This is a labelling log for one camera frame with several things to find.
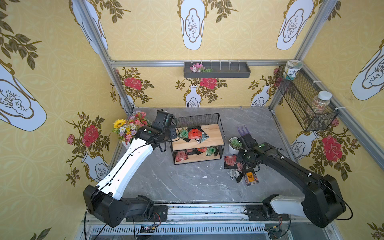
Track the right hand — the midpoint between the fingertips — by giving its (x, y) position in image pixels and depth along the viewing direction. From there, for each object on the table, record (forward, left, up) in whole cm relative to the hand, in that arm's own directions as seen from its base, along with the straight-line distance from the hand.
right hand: (241, 158), depth 86 cm
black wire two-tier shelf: (+17, +17, +9) cm, 26 cm away
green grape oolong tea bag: (+9, +33, +11) cm, 36 cm away
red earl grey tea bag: (-3, 0, -5) cm, 6 cm away
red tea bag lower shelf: (+2, +36, -4) cm, 36 cm away
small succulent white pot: (+7, +3, +1) cm, 8 cm away
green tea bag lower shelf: (+6, +17, -4) cm, 19 cm away
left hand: (+5, +42, +18) cm, 46 cm away
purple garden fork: (+23, -7, -7) cm, 25 cm away
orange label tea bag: (-10, -6, -7) cm, 13 cm away
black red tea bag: (+9, +28, +12) cm, 31 cm away
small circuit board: (-35, +49, -9) cm, 61 cm away
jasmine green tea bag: (+7, +22, +10) cm, 25 cm away
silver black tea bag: (-7, +3, -5) cm, 10 cm away
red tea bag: (-1, +5, -5) cm, 7 cm away
